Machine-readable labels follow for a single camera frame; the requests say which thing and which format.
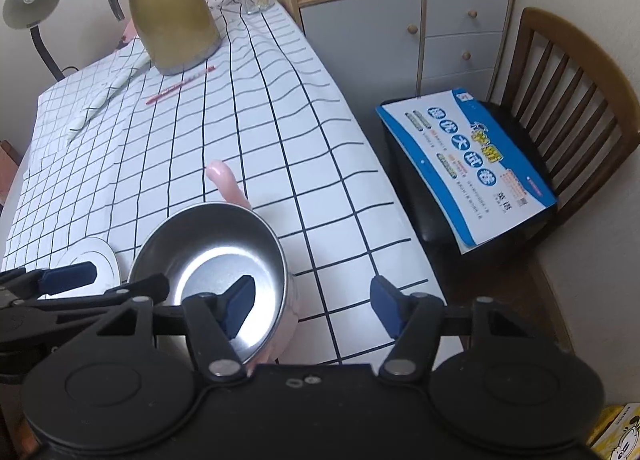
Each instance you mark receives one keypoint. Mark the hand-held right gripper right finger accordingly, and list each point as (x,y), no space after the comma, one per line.
(384,304)

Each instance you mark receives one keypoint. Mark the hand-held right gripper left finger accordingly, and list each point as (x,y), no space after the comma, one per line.
(241,302)

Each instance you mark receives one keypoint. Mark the yellow cartoon box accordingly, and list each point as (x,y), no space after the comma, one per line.
(617,432)

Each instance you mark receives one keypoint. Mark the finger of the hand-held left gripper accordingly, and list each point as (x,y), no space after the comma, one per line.
(67,276)
(145,286)

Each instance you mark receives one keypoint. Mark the gold thermos jug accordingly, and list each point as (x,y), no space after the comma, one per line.
(167,9)

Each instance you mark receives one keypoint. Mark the white plate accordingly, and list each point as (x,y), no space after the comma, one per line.
(92,265)

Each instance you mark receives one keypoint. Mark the blue printed booklet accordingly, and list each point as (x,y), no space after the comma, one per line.
(465,159)

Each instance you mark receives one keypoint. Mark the brown wooden chair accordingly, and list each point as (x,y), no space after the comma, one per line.
(575,89)

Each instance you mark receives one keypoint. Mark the white checked tablecloth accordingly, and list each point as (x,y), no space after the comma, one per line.
(280,139)

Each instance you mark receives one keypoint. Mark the grey wooden cabinet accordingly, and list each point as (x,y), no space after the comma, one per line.
(370,34)

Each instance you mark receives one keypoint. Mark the black seat cushion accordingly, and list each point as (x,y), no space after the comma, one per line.
(425,200)

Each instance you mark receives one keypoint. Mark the red pen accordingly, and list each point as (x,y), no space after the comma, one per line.
(180,84)

